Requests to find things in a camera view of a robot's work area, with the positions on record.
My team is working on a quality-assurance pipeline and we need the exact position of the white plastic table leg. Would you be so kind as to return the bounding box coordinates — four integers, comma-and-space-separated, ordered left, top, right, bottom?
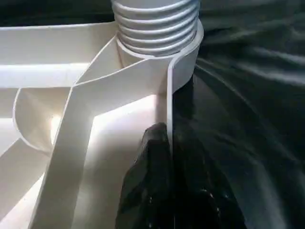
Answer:
111, 0, 201, 57

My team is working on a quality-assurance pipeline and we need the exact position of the black mat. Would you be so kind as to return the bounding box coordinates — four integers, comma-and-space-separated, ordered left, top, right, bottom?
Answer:
0, 0, 305, 229

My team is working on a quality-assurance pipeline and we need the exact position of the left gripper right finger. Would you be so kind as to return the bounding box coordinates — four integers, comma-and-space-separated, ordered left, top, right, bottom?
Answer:
171, 125, 246, 229

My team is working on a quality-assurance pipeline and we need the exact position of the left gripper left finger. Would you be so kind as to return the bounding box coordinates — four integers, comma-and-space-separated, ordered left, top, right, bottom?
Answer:
116, 123, 173, 229

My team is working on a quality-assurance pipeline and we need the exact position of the white plastic table top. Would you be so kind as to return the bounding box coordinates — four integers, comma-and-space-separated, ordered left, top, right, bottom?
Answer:
0, 21, 204, 229

